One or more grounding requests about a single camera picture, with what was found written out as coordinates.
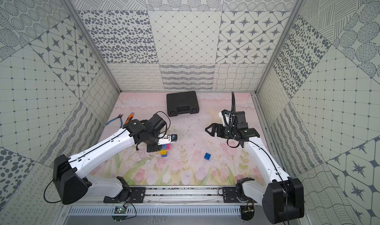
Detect yellow lego brick 2x4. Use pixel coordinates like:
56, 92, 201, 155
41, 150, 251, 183
158, 150, 168, 155

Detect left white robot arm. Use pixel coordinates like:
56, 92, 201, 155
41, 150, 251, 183
52, 113, 178, 205

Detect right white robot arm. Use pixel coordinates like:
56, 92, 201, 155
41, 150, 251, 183
205, 110, 305, 224

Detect orange utility knife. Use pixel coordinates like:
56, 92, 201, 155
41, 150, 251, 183
124, 112, 134, 124

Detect black plastic tool case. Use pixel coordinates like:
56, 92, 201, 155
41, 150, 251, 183
166, 91, 200, 117

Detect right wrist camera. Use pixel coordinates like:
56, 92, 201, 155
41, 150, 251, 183
219, 110, 231, 127

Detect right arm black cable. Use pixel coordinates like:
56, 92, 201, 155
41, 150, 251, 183
231, 91, 237, 122

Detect blue handled pliers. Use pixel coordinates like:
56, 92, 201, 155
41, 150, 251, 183
106, 114, 123, 128

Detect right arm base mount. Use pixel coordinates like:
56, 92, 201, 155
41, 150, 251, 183
221, 186, 247, 203

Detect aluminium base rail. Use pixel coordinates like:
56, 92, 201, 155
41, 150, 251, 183
85, 185, 306, 206

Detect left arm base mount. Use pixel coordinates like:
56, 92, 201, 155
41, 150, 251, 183
103, 187, 146, 204

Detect white vented cable duct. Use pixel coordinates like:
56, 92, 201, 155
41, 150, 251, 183
68, 205, 241, 216

